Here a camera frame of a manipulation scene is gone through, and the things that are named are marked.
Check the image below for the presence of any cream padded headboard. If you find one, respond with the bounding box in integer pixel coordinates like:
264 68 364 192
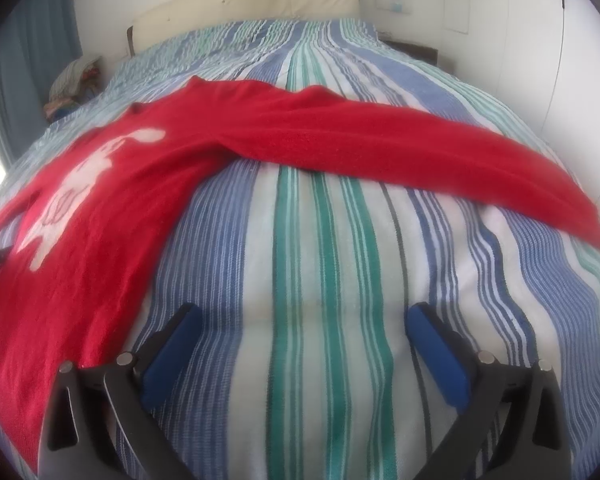
127 0 362 56

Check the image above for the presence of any dark wooden nightstand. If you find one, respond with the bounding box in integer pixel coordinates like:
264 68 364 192
378 30 440 65

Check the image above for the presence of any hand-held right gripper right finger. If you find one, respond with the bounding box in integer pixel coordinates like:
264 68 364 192
406 302 581 480

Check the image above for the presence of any white wardrobe door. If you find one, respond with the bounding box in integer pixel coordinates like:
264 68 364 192
445 0 600 201

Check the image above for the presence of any blue curtain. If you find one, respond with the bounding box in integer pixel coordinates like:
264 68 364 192
0 0 84 171

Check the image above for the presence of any pile of clothes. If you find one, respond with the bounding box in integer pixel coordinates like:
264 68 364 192
43 56 104 122

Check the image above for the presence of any striped bed blanket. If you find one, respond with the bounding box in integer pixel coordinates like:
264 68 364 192
0 18 600 480

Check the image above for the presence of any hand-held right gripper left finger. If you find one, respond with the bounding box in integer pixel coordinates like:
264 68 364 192
38 303 204 480

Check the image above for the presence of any red sweater with white figure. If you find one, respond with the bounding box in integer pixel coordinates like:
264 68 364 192
0 76 600 466

